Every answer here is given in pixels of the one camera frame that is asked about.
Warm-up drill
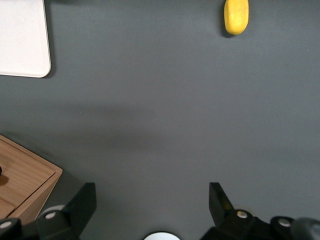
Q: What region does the dark grey table mat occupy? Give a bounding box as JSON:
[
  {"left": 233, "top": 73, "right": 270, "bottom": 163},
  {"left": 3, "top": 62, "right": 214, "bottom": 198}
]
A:
[{"left": 0, "top": 0, "right": 320, "bottom": 240}]

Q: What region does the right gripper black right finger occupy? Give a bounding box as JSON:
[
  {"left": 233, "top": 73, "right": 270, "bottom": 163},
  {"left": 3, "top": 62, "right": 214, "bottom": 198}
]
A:
[{"left": 199, "top": 182, "right": 296, "bottom": 240}]

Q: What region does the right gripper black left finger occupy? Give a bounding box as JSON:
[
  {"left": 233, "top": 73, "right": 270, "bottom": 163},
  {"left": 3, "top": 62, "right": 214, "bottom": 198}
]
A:
[{"left": 0, "top": 182, "right": 97, "bottom": 240}]

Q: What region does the yellow lemon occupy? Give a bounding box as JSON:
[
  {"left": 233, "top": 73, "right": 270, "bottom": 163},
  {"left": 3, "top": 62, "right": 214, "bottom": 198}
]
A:
[{"left": 223, "top": 0, "right": 250, "bottom": 36}]

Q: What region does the wooden drawer cabinet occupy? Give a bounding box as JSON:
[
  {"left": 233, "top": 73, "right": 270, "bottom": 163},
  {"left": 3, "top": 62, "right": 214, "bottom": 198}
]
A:
[{"left": 0, "top": 134, "right": 64, "bottom": 226}]

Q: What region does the cream rectangular tray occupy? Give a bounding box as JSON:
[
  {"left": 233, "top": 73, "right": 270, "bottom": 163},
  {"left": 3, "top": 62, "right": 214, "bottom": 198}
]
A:
[{"left": 0, "top": 0, "right": 52, "bottom": 79}]

